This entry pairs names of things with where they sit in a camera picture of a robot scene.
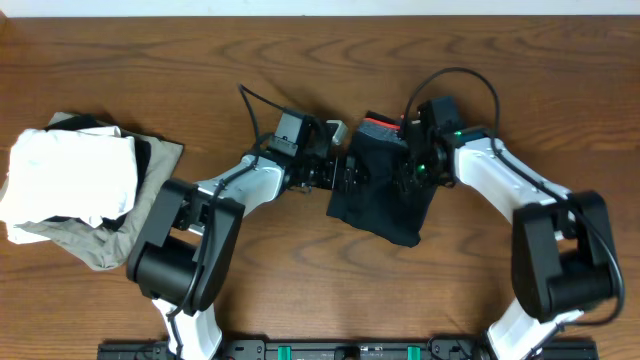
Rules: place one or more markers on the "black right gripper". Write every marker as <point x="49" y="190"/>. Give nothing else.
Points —
<point x="405" y="176"/>

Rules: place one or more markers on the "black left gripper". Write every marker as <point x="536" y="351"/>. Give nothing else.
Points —
<point x="343" y="172"/>

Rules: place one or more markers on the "dark teal athletic pants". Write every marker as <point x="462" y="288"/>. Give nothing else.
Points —
<point x="379" y="205"/>

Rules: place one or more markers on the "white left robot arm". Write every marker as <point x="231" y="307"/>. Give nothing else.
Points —
<point x="182" y="254"/>

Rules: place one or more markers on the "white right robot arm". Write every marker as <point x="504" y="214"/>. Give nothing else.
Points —
<point x="563" y="257"/>

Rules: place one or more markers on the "beige folded garment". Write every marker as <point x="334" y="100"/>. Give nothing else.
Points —
<point x="99" y="248"/>

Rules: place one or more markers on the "white folded garment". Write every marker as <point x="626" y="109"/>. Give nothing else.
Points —
<point x="90" y="175"/>

